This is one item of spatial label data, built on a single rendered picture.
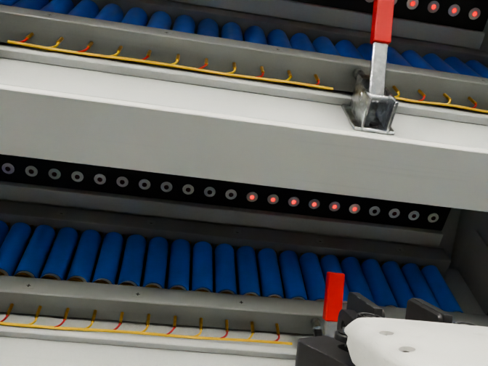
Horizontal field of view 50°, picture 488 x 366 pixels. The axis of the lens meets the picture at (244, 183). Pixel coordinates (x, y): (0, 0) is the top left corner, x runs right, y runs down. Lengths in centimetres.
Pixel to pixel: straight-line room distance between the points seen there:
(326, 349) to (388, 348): 4
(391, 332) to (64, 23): 30
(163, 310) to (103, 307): 5
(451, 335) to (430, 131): 20
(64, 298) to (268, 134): 20
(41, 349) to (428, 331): 29
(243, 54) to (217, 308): 19
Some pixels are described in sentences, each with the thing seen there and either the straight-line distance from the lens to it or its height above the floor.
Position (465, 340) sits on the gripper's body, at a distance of 21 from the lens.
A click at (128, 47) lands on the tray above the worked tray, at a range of 40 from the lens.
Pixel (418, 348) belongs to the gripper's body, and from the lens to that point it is 19.
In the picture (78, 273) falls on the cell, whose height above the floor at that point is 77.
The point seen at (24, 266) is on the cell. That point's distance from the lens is 46.
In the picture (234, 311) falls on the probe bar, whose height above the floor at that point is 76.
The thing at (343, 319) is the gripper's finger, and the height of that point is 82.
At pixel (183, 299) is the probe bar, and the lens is 43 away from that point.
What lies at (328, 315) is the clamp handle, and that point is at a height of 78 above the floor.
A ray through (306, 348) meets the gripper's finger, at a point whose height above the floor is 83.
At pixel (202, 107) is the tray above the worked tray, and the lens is 34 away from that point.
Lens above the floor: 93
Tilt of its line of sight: 10 degrees down
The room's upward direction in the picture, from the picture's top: 8 degrees clockwise
